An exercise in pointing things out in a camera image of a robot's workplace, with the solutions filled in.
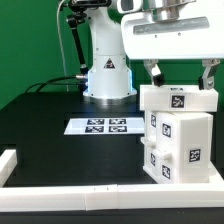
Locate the white cabinet top block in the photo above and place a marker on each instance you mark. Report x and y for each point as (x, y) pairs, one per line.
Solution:
(185, 98)

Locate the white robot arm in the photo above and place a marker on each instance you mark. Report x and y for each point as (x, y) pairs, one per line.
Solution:
(109, 79)

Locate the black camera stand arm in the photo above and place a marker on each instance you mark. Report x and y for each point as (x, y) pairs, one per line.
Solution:
(77, 36)

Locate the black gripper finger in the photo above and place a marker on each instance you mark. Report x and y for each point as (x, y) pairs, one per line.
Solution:
(206, 81)
(151, 66)

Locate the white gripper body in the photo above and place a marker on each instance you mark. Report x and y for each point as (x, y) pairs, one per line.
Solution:
(198, 33)

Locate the white U-shaped fence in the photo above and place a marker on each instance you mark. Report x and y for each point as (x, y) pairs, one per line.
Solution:
(105, 197)

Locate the white cabinet box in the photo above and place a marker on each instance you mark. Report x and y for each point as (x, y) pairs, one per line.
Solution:
(192, 137)

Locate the white marker base plate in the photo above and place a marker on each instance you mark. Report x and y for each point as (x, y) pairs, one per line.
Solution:
(105, 126)

